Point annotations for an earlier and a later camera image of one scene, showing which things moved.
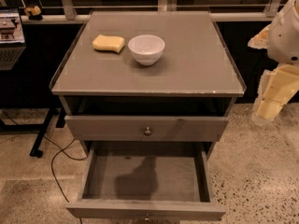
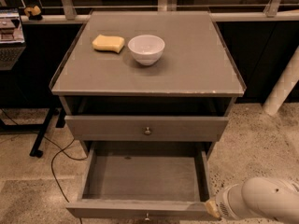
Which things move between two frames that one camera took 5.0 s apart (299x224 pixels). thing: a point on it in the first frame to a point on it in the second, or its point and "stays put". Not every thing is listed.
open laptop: [12, 39] stays put
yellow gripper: [285, 39] to [224, 204]
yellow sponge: [108, 43] stays put
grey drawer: [147, 180] stays put
